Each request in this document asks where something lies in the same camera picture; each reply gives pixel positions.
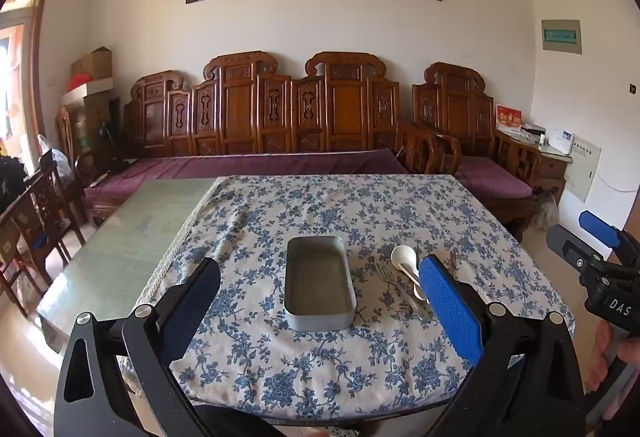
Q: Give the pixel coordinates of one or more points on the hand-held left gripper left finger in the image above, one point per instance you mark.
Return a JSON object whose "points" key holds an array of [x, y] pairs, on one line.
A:
{"points": [[192, 307]]}

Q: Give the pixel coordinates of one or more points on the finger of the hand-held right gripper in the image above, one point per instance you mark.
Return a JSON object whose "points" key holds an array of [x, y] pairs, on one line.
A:
{"points": [[597, 224], [565, 242]]}

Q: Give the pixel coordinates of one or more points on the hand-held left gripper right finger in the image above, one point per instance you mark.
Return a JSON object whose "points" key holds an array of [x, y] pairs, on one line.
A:
{"points": [[450, 307]]}

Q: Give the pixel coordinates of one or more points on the metal fork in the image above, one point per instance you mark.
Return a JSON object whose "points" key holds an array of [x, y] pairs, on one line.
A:
{"points": [[420, 309]]}

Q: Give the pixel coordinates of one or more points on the grey metal tray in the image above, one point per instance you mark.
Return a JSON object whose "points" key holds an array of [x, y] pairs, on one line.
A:
{"points": [[317, 277]]}

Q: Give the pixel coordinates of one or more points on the person's right hand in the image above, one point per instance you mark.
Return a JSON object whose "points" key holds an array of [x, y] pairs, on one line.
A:
{"points": [[599, 359]]}

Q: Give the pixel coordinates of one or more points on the clear plastic bag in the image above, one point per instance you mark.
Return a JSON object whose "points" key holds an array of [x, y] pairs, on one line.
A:
{"points": [[546, 212]]}

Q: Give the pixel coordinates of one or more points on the cream plastic spoon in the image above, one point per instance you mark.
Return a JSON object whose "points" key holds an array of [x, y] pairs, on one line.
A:
{"points": [[402, 256]]}

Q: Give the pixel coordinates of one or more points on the wooden side table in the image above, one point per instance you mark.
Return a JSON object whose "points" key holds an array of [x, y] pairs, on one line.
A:
{"points": [[550, 167]]}

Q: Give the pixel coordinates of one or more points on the white desk device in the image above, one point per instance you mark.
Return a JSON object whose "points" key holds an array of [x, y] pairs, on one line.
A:
{"points": [[562, 142]]}

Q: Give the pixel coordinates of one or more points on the purple armchair cushion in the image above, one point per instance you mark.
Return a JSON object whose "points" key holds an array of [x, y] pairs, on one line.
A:
{"points": [[490, 177]]}

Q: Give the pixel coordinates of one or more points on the red gift box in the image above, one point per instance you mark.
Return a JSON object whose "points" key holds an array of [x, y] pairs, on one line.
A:
{"points": [[507, 118]]}

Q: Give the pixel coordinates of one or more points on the blue floral tablecloth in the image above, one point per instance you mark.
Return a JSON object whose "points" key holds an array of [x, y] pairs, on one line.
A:
{"points": [[310, 197]]}

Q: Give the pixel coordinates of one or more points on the carved wooden armchair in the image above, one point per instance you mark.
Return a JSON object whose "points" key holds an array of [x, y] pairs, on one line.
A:
{"points": [[460, 107]]}

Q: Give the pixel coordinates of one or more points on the wooden dining chair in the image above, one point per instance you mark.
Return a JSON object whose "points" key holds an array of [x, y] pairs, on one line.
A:
{"points": [[35, 217]]}

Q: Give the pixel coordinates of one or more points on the carved wooden sofa bench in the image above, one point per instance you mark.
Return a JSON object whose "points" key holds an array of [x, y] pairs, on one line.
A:
{"points": [[235, 112]]}

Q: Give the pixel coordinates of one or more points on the white plastic bag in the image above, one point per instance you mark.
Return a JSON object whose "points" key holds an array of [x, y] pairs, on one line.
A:
{"points": [[57, 157]]}

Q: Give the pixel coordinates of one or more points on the flat white box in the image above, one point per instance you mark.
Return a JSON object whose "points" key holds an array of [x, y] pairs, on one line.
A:
{"points": [[87, 89]]}

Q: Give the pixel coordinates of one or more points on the cardboard box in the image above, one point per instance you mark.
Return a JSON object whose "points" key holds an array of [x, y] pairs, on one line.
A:
{"points": [[92, 62]]}

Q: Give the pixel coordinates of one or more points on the white wall panel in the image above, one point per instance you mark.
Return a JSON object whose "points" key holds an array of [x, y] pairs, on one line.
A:
{"points": [[582, 167]]}

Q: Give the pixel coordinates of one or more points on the grey wall box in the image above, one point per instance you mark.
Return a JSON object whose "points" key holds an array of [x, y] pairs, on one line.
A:
{"points": [[561, 37]]}

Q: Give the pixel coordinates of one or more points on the wooden door frame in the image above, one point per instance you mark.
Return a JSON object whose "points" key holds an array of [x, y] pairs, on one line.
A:
{"points": [[37, 42]]}

